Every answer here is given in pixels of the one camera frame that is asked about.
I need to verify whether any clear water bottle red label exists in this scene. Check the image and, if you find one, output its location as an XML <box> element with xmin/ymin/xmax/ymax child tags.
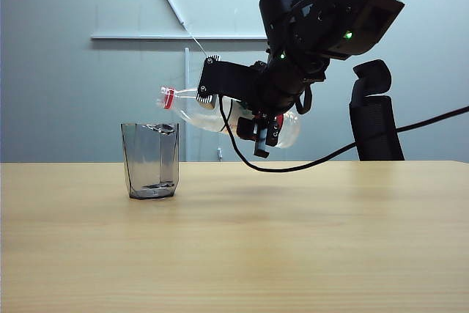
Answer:
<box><xmin>156</xmin><ymin>85</ymin><xmax>302</xmax><ymax>150</ymax></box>

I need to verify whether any black office chair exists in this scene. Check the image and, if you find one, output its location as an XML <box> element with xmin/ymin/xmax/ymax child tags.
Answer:
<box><xmin>347</xmin><ymin>59</ymin><xmax>405</xmax><ymax>162</ymax></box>

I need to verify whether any grey vertical wall rail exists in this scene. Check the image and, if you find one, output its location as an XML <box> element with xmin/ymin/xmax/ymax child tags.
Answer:
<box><xmin>183</xmin><ymin>48</ymin><xmax>191</xmax><ymax>163</ymax></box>

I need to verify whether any grey horizontal wall rail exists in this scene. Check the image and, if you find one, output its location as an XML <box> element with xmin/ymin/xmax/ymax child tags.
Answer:
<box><xmin>89</xmin><ymin>34</ymin><xmax>269</xmax><ymax>43</ymax></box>

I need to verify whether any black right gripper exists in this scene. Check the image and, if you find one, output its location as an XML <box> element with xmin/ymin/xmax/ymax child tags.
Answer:
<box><xmin>236</xmin><ymin>59</ymin><xmax>313</xmax><ymax>158</ymax></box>

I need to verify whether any thick black cable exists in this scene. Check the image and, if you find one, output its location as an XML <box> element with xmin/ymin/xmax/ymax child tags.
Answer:
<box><xmin>218</xmin><ymin>95</ymin><xmax>469</xmax><ymax>173</ymax></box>

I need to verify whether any grey transparent plastic mug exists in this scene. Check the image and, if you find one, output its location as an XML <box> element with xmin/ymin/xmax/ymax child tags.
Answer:
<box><xmin>120</xmin><ymin>121</ymin><xmax>180</xmax><ymax>202</ymax></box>

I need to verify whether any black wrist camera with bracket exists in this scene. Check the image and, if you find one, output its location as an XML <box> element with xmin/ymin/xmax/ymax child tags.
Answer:
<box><xmin>196</xmin><ymin>54</ymin><xmax>259</xmax><ymax>107</ymax></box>

